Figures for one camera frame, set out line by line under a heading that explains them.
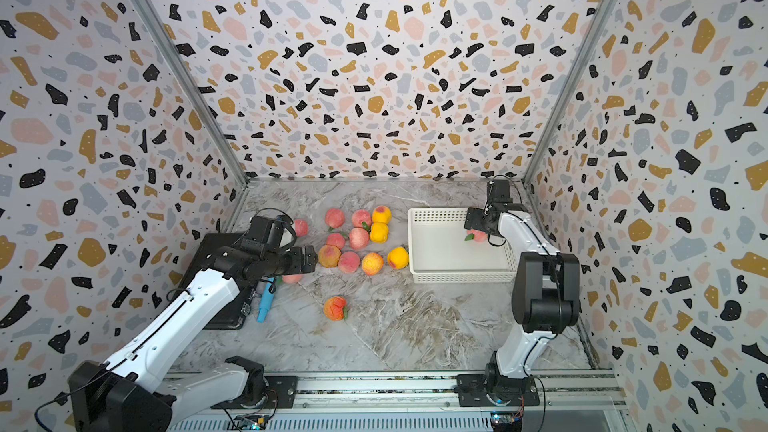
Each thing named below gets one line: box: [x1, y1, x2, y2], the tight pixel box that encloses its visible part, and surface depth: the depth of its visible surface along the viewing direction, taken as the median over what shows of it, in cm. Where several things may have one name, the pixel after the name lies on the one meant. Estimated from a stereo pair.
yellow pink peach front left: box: [318, 244, 342, 268], surface depth 96 cm
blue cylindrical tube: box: [257, 277, 275, 323], surface depth 87 cm
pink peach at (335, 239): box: [325, 233, 345, 250], surface depth 99 cm
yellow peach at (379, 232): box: [369, 222, 389, 244], surface depth 103 cm
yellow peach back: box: [371, 207, 392, 225], surface depth 108 cm
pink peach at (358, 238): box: [349, 227, 369, 251], surface depth 100 cm
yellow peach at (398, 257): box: [388, 246, 409, 270], surface depth 95 cm
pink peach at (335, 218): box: [325, 208, 345, 229], surface depth 105 cm
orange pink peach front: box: [361, 252, 385, 276], surface depth 95 cm
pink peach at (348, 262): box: [338, 251, 361, 274], surface depth 95 cm
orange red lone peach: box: [324, 296, 347, 321], surface depth 85 cm
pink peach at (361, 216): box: [352, 209, 372, 227], surface depth 105 cm
